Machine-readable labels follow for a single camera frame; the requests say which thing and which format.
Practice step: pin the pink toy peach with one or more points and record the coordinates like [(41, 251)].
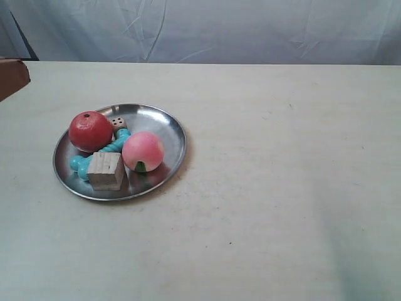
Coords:
[(143, 152)]

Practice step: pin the small beige die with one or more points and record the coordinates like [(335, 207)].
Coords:
[(118, 123)]

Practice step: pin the wooden cube block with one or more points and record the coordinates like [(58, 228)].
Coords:
[(106, 171)]

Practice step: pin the red toy apple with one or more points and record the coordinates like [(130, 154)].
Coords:
[(90, 131)]

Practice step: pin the teal rubber bone toy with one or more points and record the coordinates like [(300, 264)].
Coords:
[(80, 164)]

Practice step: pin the dark stand pole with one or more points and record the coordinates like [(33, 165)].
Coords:
[(14, 44)]

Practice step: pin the brown cardboard box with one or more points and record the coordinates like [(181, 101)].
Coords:
[(14, 75)]

